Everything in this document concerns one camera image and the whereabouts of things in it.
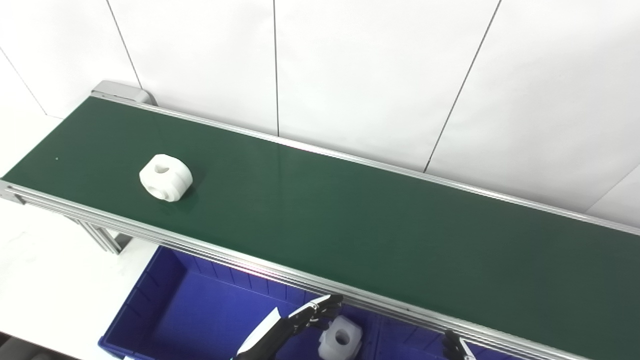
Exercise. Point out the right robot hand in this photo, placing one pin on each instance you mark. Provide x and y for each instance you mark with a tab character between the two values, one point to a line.
455	347

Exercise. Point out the blue plastic bin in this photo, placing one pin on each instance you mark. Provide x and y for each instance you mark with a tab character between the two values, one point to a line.
200	320
405	340

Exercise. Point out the white blocky part with hole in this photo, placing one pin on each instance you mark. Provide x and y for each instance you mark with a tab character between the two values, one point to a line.
340	341

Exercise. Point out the grey conveyor end cap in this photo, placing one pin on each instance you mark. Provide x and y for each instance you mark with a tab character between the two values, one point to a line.
122	92

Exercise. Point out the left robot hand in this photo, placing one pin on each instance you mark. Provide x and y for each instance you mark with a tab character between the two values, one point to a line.
280	330

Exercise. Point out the aluminium conveyor support leg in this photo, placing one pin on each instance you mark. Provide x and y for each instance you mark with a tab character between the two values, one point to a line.
106	239

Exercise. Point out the green conveyor belt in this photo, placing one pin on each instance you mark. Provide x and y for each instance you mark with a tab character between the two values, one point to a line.
350	220
210	249

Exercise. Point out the white round part with hole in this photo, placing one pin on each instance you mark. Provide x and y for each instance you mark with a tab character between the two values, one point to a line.
166	178

